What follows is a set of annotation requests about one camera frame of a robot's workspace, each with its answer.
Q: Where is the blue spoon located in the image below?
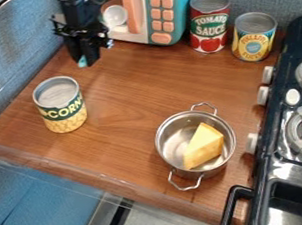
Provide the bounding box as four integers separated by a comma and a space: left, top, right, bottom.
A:
75, 54, 89, 69

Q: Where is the yellow toy cheese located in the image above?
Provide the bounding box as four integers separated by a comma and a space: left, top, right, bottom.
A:
178, 119, 230, 172

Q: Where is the silver pot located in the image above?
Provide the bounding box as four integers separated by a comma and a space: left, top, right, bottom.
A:
151, 98, 243, 194

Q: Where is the yellow corn can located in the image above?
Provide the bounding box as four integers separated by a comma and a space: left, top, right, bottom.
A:
29, 73, 91, 137

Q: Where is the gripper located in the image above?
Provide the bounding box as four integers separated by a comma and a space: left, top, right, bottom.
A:
48, 8, 117, 72

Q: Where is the toy microwave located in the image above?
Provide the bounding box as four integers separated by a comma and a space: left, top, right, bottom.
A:
98, 0, 204, 53

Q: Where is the toy stove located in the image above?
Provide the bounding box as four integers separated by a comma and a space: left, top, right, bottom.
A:
197, 15, 302, 225

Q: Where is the yellow pineapple can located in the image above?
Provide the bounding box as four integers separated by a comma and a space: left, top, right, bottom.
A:
227, 9, 284, 65

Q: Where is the red tomato sauce can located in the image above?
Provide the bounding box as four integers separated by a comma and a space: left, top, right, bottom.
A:
185, 0, 237, 56

